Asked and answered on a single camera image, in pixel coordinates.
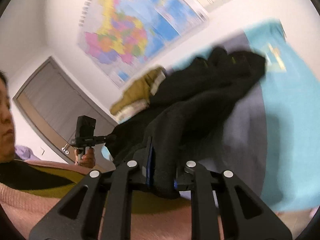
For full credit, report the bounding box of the black large garment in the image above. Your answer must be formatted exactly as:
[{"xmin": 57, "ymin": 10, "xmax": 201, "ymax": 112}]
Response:
[{"xmin": 106, "ymin": 47, "xmax": 266, "ymax": 199}]

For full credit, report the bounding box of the person's left hand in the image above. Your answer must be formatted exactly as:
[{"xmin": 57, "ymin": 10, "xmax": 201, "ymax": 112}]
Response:
[{"xmin": 74, "ymin": 147, "xmax": 95, "ymax": 168}]

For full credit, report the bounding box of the grey room door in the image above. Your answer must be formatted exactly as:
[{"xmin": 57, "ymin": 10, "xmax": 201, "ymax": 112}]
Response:
[{"xmin": 14, "ymin": 57, "xmax": 116, "ymax": 164}]

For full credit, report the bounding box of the mustard yellow jacket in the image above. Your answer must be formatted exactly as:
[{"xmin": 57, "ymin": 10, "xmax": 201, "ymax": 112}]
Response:
[{"xmin": 110, "ymin": 66, "xmax": 166, "ymax": 124}]

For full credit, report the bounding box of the teal grey patterned bedsheet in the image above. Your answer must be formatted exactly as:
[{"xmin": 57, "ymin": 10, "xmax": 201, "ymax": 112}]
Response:
[{"xmin": 166, "ymin": 21, "xmax": 319, "ymax": 211}]

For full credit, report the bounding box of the colourful wall map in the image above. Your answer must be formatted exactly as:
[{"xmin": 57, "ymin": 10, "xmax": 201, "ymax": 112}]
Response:
[{"xmin": 78, "ymin": 0, "xmax": 232, "ymax": 87}]

